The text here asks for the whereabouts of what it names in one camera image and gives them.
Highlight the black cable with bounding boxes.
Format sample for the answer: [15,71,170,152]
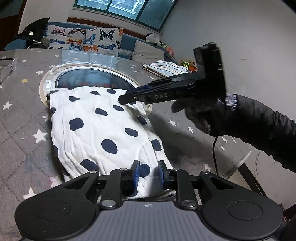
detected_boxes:
[212,136,219,175]

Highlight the green framed window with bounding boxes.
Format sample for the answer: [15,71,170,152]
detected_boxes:
[74,0,177,32]

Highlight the colourful plush toys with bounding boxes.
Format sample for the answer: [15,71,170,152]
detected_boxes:
[162,44,198,73]

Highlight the black sleeved right forearm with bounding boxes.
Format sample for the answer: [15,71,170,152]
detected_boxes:
[208,93,296,173]

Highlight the left butterfly pillow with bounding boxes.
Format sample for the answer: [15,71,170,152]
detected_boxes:
[44,25,96,51]

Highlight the right butterfly pillow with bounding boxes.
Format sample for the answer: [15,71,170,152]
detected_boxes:
[81,28,124,57]

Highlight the butterfly pillow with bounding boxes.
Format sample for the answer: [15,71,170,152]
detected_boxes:
[44,25,96,51]
[81,28,124,57]

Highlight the blue sofa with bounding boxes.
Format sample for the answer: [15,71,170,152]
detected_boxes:
[2,22,178,64]

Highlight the white navy dotted garment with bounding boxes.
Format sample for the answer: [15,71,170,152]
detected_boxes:
[49,86,171,198]

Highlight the round table heater opening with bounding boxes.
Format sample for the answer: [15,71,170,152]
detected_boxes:
[39,61,155,106]

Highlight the black bag on sofa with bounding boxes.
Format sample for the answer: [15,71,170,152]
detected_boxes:
[16,18,50,49]

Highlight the black gloved right hand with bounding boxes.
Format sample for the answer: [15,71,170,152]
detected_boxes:
[171,93,237,137]

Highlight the grey star tablecloth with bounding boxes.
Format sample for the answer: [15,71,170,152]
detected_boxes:
[1,49,251,240]

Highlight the striped folded blanket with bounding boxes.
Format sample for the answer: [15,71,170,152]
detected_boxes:
[142,60,189,77]

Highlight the white plush toy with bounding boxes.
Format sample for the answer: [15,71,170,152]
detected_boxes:
[145,33,162,47]

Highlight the grey plain cushion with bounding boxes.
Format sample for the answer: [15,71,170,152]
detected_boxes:
[132,40,165,64]

